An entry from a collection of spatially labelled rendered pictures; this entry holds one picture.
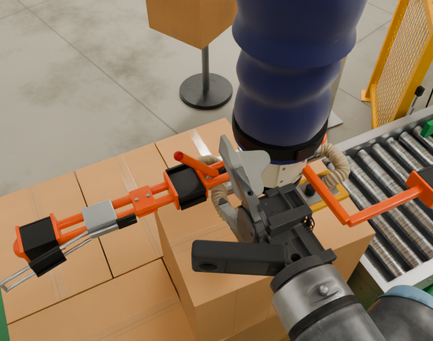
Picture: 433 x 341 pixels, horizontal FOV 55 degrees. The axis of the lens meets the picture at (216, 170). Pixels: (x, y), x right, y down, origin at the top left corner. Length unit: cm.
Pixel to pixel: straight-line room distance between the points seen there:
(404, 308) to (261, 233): 23
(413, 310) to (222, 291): 67
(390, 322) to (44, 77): 323
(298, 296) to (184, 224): 86
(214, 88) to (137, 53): 80
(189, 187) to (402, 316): 56
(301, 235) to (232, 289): 69
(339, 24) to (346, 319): 47
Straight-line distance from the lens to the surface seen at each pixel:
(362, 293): 181
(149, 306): 163
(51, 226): 99
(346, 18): 75
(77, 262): 177
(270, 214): 54
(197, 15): 239
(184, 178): 101
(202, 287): 121
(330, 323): 47
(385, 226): 190
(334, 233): 134
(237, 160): 53
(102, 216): 98
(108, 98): 321
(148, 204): 98
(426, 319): 65
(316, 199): 115
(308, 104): 87
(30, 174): 286
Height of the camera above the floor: 206
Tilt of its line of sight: 51 degrees down
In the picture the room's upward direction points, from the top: straight up
